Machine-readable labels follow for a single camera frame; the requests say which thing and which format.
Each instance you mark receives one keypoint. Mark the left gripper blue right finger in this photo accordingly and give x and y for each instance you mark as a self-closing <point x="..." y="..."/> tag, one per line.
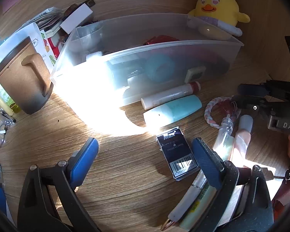
<point x="209" y="162"/>

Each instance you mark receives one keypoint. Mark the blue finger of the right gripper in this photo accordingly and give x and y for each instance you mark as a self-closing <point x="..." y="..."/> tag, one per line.
<point x="247" y="102"/>
<point x="252" y="90"/>

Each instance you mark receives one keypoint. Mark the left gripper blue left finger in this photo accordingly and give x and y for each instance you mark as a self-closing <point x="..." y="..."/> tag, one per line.
<point x="80" y="162"/>

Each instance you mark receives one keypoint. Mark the clear glittery pen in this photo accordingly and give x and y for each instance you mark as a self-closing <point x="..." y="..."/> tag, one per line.
<point x="224" y="132"/>

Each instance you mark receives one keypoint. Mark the dark blue staples box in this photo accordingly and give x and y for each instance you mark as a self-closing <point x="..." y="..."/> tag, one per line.
<point x="177" y="153"/>

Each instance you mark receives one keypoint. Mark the white pen gold tip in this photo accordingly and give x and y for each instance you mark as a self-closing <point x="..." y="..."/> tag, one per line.
<point x="187" y="200"/>

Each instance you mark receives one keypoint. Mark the pink tube grey cap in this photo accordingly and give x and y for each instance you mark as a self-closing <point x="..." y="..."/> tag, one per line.
<point x="241" y="140"/>

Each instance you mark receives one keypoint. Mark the teal white tube bottle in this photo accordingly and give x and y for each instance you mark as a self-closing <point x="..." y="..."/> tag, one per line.
<point x="172" y="111"/>

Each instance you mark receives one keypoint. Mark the yellow chick plush toy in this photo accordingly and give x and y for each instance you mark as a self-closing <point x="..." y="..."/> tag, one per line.
<point x="223" y="14"/>

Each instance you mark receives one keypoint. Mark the white tube red cap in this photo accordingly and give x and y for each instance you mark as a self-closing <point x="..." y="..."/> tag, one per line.
<point x="160" y="98"/>

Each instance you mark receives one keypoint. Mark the teal tape roll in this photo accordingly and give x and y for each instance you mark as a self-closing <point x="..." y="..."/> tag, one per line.
<point x="159" y="68"/>

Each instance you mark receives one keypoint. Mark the clear plastic storage bin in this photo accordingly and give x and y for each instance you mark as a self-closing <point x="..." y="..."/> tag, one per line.
<point x="103" y="63"/>

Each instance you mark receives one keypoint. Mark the brown mug with lid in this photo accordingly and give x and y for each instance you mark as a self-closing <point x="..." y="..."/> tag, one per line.
<point x="25" y="77"/>

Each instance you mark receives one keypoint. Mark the red pouch in bin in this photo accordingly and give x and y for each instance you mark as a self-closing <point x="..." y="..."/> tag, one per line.
<point x="160" y="39"/>

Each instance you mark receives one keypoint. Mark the white carton with fruit print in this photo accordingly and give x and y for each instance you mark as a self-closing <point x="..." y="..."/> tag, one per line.
<point x="37" y="39"/>

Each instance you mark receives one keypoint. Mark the stack of papers and books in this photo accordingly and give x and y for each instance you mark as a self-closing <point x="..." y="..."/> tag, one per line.
<point x="53" y="17"/>

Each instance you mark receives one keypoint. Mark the white rectangular box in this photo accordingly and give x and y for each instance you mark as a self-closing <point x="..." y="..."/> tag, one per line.
<point x="76" y="18"/>

